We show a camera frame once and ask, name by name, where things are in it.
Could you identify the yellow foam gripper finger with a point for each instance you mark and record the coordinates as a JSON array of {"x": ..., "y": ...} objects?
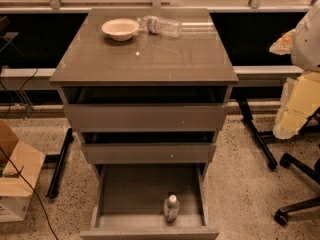
[
  {"x": 283, "y": 45},
  {"x": 299, "y": 100}
]

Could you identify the small blue plastic bottle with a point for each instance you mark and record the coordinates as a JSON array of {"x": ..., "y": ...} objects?
[{"x": 171, "y": 208}]

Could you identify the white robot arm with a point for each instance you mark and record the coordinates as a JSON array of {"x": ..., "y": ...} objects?
[{"x": 305, "y": 49}]

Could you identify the clear plastic water bottle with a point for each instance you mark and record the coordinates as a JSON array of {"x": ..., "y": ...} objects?
[{"x": 160, "y": 25}]

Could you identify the grey drawer cabinet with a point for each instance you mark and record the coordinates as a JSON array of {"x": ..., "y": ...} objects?
[{"x": 196, "y": 58}]

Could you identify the top grey drawer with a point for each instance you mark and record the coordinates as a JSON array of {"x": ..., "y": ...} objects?
[{"x": 143, "y": 109}]

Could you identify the grey drawer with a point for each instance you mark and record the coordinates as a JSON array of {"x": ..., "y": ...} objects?
[
  {"x": 148, "y": 147},
  {"x": 131, "y": 199},
  {"x": 143, "y": 109}
]

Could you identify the bottom grey drawer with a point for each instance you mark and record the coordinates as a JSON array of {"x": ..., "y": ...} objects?
[{"x": 131, "y": 199}]

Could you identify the middle grey drawer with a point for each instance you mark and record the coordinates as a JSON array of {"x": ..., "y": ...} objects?
[{"x": 148, "y": 147}]

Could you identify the black right table leg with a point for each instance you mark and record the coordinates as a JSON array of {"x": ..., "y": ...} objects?
[{"x": 258, "y": 136}]

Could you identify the black table leg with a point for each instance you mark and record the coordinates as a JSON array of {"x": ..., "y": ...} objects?
[
  {"x": 58, "y": 160},
  {"x": 258, "y": 136}
]

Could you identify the black office chair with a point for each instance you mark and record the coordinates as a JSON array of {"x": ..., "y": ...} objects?
[{"x": 299, "y": 161}]

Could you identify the white paper bowl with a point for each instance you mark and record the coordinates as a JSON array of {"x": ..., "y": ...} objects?
[{"x": 120, "y": 29}]

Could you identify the black left table leg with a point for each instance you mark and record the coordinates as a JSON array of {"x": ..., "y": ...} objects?
[{"x": 58, "y": 160}]

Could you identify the cardboard box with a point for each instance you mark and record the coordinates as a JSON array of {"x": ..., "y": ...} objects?
[{"x": 21, "y": 165}]

